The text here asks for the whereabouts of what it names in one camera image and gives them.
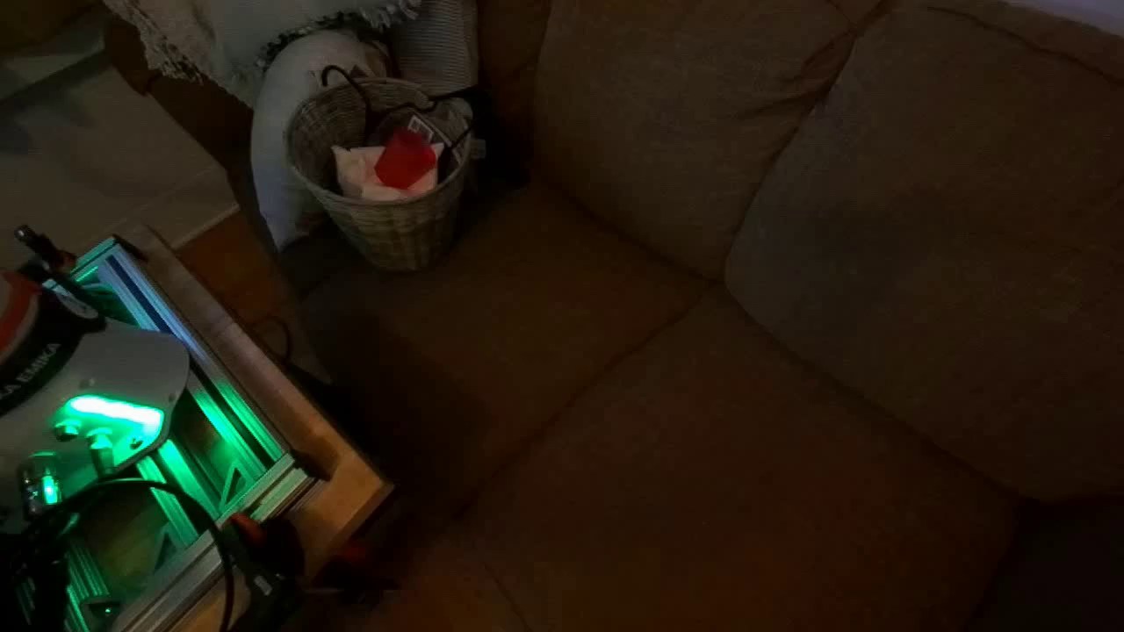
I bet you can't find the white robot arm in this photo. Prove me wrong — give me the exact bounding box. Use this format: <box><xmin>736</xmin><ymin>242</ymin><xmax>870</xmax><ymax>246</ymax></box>
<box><xmin>0</xmin><ymin>225</ymin><xmax>189</xmax><ymax>535</ymax></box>

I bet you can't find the light grey pillow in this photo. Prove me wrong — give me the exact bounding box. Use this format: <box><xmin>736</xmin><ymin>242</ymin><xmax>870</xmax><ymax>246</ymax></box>
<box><xmin>251</xmin><ymin>33</ymin><xmax>388</xmax><ymax>250</ymax></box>

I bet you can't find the brown fabric sofa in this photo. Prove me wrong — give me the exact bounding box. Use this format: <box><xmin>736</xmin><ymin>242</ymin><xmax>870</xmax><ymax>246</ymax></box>
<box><xmin>306</xmin><ymin>0</ymin><xmax>1124</xmax><ymax>632</ymax></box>

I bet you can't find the red item in basket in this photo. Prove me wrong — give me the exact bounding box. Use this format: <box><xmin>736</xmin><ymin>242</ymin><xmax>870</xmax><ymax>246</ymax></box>
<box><xmin>376</xmin><ymin>130</ymin><xmax>439</xmax><ymax>191</ymax></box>

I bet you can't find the woven wicker basket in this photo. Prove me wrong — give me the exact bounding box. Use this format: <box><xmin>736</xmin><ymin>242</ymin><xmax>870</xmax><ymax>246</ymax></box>
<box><xmin>286</xmin><ymin>78</ymin><xmax>476</xmax><ymax>271</ymax></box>

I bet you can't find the white cloth in basket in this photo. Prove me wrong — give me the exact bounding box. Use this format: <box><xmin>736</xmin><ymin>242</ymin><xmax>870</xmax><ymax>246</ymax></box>
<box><xmin>333</xmin><ymin>146</ymin><xmax>439</xmax><ymax>202</ymax></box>

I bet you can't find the cream knitted blanket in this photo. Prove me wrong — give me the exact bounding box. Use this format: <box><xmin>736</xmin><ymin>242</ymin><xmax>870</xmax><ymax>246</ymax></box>
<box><xmin>101</xmin><ymin>0</ymin><xmax>430</xmax><ymax>105</ymax></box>

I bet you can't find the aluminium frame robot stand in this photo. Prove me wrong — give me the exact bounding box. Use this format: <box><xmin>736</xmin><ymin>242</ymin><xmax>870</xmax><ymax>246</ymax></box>
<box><xmin>58</xmin><ymin>240</ymin><xmax>315</xmax><ymax>632</ymax></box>

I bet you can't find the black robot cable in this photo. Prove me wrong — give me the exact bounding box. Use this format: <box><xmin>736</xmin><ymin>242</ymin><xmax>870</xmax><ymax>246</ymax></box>
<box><xmin>68</xmin><ymin>469</ymin><xmax>243</xmax><ymax>632</ymax></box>

